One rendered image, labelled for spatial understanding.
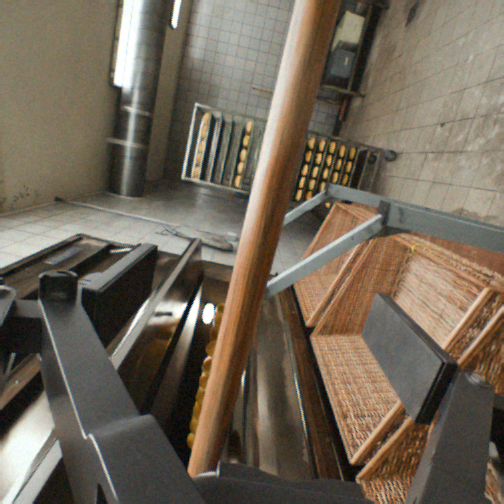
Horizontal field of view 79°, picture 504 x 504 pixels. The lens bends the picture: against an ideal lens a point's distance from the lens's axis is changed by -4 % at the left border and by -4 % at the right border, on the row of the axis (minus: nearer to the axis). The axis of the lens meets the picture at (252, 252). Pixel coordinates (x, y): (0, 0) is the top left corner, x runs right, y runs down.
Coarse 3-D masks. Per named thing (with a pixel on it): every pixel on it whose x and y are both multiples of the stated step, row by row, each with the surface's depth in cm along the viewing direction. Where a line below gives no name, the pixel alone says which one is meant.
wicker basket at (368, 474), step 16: (496, 320) 53; (480, 336) 54; (496, 336) 54; (464, 352) 55; (480, 352) 54; (496, 352) 55; (464, 368) 56; (480, 368) 56; (496, 368) 56; (496, 384) 57; (400, 432) 60; (416, 432) 61; (384, 448) 62; (400, 448) 62; (416, 448) 62; (368, 464) 64; (384, 464) 63; (400, 464) 63; (416, 464) 63; (368, 480) 64; (384, 480) 64; (400, 480) 64; (368, 496) 61; (384, 496) 60; (400, 496) 60; (496, 496) 59
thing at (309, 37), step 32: (320, 0) 19; (288, 32) 21; (320, 32) 20; (288, 64) 21; (320, 64) 21; (288, 96) 21; (288, 128) 22; (288, 160) 22; (256, 192) 23; (288, 192) 23; (256, 224) 23; (256, 256) 24; (256, 288) 25; (224, 320) 26; (256, 320) 26; (224, 352) 26; (224, 384) 27; (224, 416) 28
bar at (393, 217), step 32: (352, 192) 104; (384, 224) 58; (416, 224) 58; (448, 224) 58; (480, 224) 107; (320, 256) 61; (256, 352) 44; (256, 384) 37; (256, 416) 33; (256, 448) 29
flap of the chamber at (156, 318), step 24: (192, 264) 149; (168, 288) 106; (192, 288) 151; (168, 312) 107; (144, 336) 82; (168, 336) 108; (120, 360) 68; (144, 360) 83; (144, 384) 83; (48, 456) 45; (48, 480) 42
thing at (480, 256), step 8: (368, 208) 161; (376, 208) 151; (432, 240) 102; (440, 240) 98; (448, 240) 94; (448, 248) 93; (456, 248) 90; (464, 248) 86; (472, 248) 83; (480, 248) 80; (416, 256) 109; (464, 256) 86; (472, 256) 83; (480, 256) 80; (488, 256) 77; (496, 256) 75; (480, 264) 79; (488, 264) 77; (496, 264) 74; (336, 272) 189; (360, 328) 141; (496, 480) 61
